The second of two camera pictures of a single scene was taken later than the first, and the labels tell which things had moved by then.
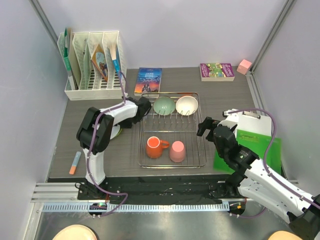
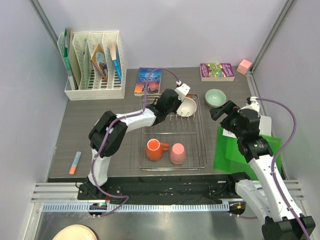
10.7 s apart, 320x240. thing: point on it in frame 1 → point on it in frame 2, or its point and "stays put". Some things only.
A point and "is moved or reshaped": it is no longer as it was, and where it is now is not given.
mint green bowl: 164,106 is moved or reshaped
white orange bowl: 186,105 stays put
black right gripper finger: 208,123 → 217,112
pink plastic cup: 177,151 stays put
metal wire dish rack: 172,134 stays put
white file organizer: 93,64 stays put
